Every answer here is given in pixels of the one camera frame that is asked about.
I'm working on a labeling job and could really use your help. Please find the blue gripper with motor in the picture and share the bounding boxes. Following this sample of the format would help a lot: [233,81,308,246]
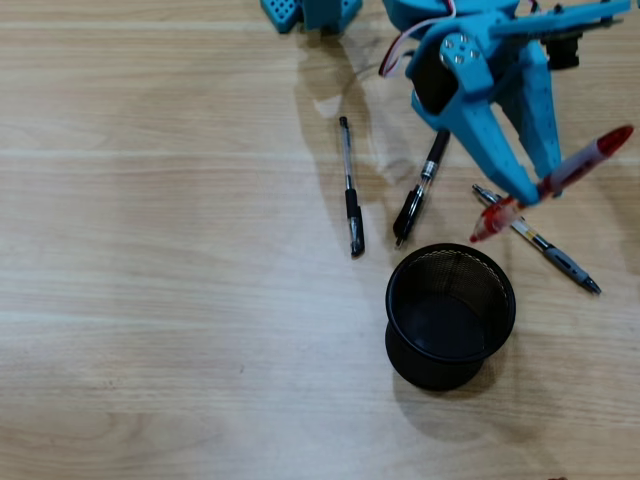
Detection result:
[404,14,561,206]

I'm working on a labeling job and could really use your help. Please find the red retractable pen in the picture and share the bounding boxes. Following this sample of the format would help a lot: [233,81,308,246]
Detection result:
[468,124,636,245]

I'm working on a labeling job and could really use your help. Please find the black retractable pen black grip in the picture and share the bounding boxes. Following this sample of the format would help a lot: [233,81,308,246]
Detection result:
[392,128,451,250]

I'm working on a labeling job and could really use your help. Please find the clear retractable pen grey grip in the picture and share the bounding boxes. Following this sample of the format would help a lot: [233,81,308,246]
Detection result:
[471,184,603,296]

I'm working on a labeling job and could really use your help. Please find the clear stick pen black cap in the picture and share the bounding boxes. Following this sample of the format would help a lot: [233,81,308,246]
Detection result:
[338,116,366,259]

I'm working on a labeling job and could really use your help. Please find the blue perforated robot base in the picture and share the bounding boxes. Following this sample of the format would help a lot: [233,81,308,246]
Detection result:
[259,0,364,35]

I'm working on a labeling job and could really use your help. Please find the black mesh pen holder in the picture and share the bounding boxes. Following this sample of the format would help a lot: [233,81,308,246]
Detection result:
[384,243,517,392]

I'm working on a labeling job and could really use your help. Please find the blue-mounted wrist camera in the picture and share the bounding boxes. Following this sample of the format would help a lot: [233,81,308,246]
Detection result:
[492,0,634,71]

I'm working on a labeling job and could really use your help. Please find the red white servo wires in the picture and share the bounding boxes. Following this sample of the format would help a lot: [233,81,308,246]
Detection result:
[378,0,461,79]

